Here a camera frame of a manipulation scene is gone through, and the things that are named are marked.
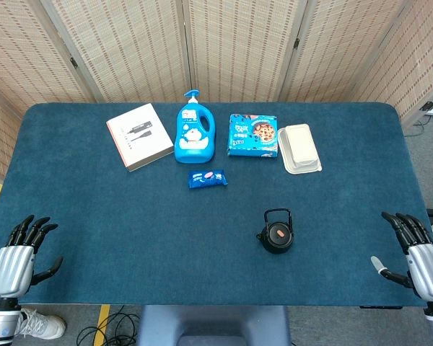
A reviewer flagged blue table cloth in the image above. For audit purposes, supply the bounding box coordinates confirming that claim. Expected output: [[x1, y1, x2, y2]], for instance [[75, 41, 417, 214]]
[[0, 102, 433, 307]]

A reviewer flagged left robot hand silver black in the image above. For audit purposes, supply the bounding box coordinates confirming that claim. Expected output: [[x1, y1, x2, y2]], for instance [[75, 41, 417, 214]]
[[0, 215, 64, 300]]

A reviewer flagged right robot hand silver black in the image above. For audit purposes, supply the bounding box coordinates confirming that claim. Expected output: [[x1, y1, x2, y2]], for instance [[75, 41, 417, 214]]
[[370, 211, 433, 311]]

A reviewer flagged blue snack packet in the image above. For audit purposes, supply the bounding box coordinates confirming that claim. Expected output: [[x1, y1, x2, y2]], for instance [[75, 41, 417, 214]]
[[187, 168, 229, 190]]

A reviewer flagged woven folding screen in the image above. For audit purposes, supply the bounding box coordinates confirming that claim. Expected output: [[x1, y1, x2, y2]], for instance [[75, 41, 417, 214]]
[[0, 0, 433, 181]]

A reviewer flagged black floor cable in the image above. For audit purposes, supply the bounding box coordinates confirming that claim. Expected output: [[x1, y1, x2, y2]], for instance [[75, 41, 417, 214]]
[[75, 305, 141, 346]]

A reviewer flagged blue cookie box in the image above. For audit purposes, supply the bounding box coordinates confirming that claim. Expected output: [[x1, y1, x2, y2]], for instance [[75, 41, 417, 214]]
[[226, 113, 279, 160]]

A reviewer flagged white lidded food container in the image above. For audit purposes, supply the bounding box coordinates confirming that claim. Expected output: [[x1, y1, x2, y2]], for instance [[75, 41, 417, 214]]
[[276, 123, 323, 176]]

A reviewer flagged small black kettle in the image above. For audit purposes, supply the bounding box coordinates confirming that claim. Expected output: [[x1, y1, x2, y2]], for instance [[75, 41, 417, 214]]
[[255, 208, 295, 254]]

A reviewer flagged white box with cable print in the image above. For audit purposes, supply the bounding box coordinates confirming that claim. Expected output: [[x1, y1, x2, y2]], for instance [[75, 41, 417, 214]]
[[105, 102, 175, 173]]

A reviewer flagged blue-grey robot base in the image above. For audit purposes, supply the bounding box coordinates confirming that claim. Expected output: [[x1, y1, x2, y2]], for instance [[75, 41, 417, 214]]
[[136, 305, 292, 346]]

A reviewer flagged blue detergent pump bottle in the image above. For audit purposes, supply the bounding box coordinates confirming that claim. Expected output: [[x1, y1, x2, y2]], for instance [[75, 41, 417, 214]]
[[173, 89, 217, 165]]

